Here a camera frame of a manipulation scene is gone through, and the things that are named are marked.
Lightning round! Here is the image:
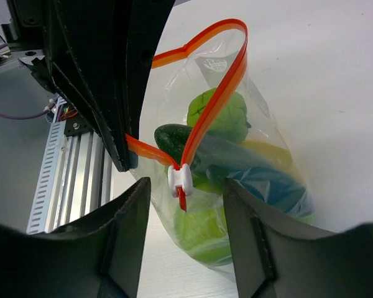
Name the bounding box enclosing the white slotted cable duct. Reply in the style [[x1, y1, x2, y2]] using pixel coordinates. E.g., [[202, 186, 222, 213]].
[[26, 122, 65, 234]]

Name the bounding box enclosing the aluminium mounting rail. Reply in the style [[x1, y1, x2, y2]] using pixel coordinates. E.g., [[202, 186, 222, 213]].
[[45, 96, 114, 233]]

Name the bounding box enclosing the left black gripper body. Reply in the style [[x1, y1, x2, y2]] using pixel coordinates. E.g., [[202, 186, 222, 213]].
[[6, 0, 55, 93]]

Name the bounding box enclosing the light green apple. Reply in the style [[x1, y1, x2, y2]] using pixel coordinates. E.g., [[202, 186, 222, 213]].
[[173, 207, 232, 267]]

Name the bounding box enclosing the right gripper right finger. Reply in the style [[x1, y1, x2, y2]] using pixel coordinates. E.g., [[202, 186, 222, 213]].
[[223, 179, 373, 297]]

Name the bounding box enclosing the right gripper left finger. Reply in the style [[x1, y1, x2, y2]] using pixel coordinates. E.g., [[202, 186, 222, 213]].
[[0, 178, 151, 297]]

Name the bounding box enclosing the clear zip bag orange zipper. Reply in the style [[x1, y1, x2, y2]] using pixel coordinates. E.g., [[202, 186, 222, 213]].
[[131, 19, 315, 280]]

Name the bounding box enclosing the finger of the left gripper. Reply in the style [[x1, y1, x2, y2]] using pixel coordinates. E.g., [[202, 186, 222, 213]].
[[124, 0, 177, 168], [46, 1, 132, 172]]

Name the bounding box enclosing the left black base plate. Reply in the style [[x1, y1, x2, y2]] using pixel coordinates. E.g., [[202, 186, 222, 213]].
[[58, 104, 92, 137]]

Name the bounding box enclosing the yellow star fruit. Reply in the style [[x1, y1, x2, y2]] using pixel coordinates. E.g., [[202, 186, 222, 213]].
[[241, 140, 295, 173]]

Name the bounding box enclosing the green cucumber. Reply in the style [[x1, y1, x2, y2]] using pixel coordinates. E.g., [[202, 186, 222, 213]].
[[154, 123, 308, 215]]

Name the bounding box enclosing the bumpy green fruit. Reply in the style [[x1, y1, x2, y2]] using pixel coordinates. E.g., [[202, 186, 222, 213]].
[[186, 88, 251, 143]]

